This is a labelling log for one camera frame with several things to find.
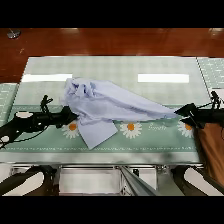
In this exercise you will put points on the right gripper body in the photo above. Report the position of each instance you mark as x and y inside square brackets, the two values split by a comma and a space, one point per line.
[191, 115]

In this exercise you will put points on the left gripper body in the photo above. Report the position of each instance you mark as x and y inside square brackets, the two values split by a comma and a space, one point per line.
[66, 116]

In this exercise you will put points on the light blue shirt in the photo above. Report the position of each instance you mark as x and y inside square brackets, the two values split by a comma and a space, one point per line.
[106, 103]

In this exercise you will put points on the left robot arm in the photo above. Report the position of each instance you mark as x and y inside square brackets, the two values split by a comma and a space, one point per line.
[26, 120]

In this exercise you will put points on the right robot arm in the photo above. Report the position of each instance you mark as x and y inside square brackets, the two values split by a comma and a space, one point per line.
[213, 116]

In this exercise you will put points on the brown garment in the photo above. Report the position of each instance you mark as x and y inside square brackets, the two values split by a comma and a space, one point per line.
[211, 150]

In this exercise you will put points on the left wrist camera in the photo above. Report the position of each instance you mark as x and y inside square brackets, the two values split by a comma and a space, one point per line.
[45, 103]

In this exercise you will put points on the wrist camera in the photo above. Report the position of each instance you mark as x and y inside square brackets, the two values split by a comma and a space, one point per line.
[215, 99]
[45, 103]

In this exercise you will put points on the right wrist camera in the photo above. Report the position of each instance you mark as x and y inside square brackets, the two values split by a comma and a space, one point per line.
[215, 99]

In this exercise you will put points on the silver frame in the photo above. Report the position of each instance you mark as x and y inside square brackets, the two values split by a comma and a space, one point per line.
[110, 176]

